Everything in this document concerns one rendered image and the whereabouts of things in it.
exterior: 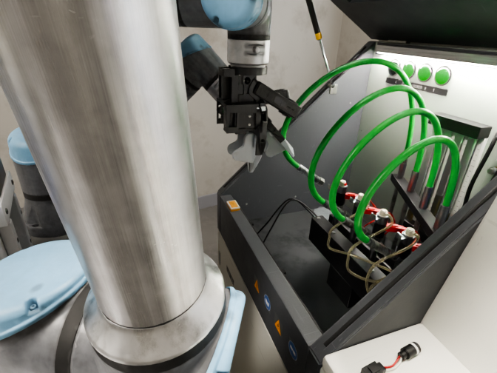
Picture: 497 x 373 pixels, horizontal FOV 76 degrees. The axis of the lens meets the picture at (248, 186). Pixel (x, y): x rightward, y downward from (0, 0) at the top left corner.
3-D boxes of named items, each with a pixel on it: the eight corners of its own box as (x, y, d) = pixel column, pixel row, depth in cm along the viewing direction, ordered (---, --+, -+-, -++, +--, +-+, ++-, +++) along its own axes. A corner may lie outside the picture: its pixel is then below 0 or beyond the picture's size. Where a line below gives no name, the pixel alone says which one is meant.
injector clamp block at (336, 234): (305, 257, 102) (311, 216, 95) (332, 251, 105) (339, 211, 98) (378, 348, 74) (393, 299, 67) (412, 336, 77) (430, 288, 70)
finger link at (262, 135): (248, 150, 66) (250, 108, 62) (257, 149, 67) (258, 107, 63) (257, 158, 62) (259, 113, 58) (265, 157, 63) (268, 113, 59)
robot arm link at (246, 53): (260, 38, 61) (278, 41, 54) (259, 64, 63) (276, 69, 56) (222, 38, 58) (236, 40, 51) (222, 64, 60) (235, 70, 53)
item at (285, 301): (220, 233, 119) (220, 195, 112) (231, 231, 120) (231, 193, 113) (299, 397, 67) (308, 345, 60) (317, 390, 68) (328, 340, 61)
